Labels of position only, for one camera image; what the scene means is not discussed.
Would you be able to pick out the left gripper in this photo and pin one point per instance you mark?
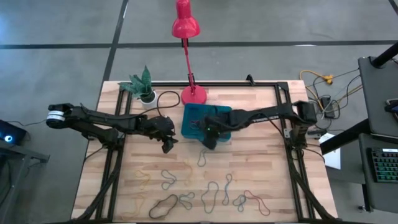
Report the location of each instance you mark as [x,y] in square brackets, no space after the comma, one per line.
[160,126]

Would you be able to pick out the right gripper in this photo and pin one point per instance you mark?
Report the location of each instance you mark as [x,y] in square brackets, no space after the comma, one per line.
[217,123]

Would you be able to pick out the blue rubber band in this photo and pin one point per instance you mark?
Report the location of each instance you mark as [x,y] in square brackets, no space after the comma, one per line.
[226,193]
[239,199]
[186,202]
[162,175]
[202,199]
[199,161]

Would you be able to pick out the teal plastic bin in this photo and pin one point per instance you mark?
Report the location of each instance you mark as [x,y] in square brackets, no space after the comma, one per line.
[191,112]

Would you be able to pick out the black rubber band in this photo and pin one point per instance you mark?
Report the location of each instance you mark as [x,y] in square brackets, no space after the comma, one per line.
[150,213]

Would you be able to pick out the dark red rubber band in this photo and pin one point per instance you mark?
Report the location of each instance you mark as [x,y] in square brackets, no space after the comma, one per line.
[259,202]

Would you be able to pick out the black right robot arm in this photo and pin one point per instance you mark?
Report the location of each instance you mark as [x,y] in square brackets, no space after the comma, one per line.
[258,113]

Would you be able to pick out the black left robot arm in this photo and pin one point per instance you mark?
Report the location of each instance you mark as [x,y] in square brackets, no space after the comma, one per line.
[93,116]

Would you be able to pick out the snake plant in white pot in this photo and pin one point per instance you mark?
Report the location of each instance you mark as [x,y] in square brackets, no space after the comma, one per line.
[141,82]

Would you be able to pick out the red desk lamp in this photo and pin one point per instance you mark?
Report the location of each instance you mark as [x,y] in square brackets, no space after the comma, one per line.
[185,26]

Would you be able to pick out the black power adapter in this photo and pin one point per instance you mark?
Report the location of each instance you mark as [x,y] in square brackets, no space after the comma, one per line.
[327,105]

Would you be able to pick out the white paper sheet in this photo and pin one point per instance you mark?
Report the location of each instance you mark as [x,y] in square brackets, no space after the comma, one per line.
[332,158]

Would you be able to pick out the black metal bar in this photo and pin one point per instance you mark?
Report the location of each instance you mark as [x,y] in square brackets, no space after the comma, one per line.
[345,137]

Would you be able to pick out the grey metal stand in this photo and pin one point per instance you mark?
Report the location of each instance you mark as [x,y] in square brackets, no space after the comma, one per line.
[18,154]

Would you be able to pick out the black box with blue light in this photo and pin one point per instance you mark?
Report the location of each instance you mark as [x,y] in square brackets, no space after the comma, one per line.
[14,132]

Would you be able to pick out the backlit keyboard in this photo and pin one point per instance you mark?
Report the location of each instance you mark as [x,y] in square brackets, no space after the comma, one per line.
[385,165]

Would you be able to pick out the dark grey desk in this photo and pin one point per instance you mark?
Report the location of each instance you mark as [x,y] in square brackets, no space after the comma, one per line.
[379,87]
[379,196]

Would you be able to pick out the black monitor pole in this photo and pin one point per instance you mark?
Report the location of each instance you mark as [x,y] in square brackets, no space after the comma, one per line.
[385,55]

